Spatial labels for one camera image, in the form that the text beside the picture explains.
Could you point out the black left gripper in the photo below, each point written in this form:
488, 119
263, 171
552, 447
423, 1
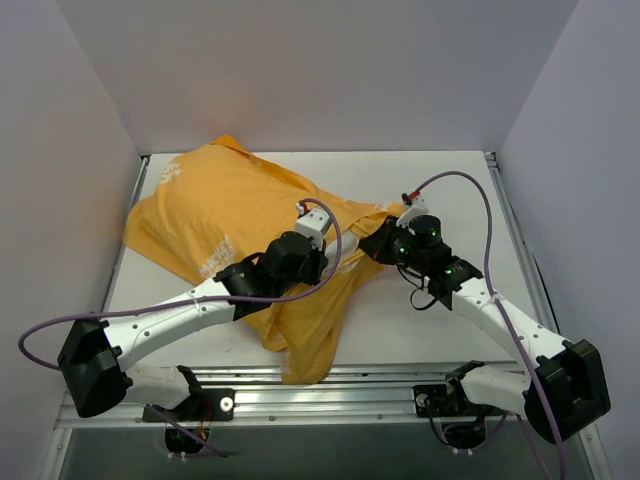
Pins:
320, 257

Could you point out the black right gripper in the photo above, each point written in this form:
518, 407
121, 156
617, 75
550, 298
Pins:
379, 241

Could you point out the yellow Mickey Mouse pillowcase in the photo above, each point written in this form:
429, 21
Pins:
220, 203

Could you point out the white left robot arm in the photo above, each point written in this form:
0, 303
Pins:
101, 360

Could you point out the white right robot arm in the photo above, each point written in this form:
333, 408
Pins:
562, 388

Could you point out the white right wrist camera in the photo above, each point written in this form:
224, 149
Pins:
415, 206

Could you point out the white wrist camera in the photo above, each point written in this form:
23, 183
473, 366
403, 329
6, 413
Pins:
313, 224
415, 206

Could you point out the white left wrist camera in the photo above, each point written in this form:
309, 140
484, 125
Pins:
313, 224

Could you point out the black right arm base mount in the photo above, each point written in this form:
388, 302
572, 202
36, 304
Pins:
433, 400

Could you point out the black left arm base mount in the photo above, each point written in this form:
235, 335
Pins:
210, 402

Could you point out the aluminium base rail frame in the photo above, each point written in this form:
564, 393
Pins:
361, 421

